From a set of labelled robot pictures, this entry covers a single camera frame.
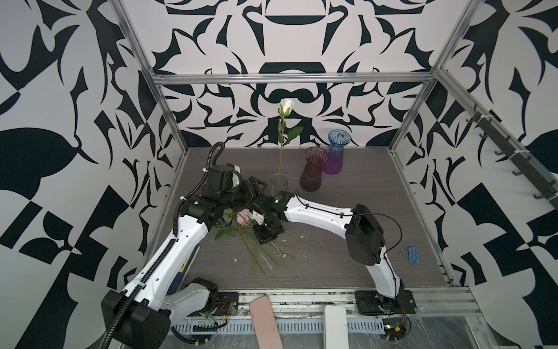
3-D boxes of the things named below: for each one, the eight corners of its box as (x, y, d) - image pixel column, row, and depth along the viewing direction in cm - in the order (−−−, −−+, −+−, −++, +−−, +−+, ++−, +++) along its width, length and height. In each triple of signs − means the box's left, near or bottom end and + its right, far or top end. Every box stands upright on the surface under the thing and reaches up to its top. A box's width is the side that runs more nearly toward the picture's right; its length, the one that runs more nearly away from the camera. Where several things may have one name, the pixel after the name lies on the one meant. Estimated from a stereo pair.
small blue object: (407, 260, 86) (411, 258, 84) (407, 248, 89) (410, 246, 87) (415, 263, 85) (419, 261, 83) (415, 251, 88) (418, 248, 86)
